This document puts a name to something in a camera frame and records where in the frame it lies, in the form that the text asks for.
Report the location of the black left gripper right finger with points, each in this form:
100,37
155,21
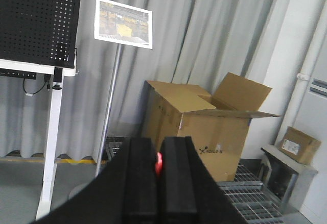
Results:
187,191

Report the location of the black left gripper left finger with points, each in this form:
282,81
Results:
123,192

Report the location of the red plastic spoon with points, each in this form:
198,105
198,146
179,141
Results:
158,164

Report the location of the metal grating stack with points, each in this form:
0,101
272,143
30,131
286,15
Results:
249,201

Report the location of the large open cardboard box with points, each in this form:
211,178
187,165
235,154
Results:
217,123

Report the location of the white standing desk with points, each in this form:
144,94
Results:
50,166

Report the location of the grey metal box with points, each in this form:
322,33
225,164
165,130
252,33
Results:
286,180

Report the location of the small cardboard box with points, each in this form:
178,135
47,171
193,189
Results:
299,146

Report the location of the grey curtain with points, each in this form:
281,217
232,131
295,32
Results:
194,42

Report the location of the sign on metal stand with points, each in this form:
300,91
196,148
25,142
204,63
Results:
125,25

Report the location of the black pegboard panel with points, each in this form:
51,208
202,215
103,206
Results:
39,31

